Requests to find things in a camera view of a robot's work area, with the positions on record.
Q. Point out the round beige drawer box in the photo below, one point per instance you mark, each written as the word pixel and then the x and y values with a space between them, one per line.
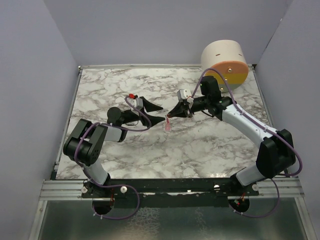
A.
pixel 226 56

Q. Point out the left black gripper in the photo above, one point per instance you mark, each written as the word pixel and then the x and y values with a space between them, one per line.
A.
pixel 149 106

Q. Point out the black mounting rail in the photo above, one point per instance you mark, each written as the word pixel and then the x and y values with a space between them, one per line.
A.
pixel 167 192

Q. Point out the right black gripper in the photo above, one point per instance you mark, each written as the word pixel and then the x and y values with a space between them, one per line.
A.
pixel 180 110

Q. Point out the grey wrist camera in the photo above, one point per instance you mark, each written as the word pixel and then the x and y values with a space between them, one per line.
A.
pixel 135 101
pixel 185 95

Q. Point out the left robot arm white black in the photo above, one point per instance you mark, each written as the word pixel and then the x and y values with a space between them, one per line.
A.
pixel 85 142

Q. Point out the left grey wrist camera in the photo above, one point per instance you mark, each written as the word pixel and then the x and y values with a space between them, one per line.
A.
pixel 135 101

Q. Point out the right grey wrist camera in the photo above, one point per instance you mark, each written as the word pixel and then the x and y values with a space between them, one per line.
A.
pixel 185 95

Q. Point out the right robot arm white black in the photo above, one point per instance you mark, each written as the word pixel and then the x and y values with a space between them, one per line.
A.
pixel 275 152

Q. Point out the pink strap keyring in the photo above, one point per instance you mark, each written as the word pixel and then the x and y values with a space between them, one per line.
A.
pixel 167 127

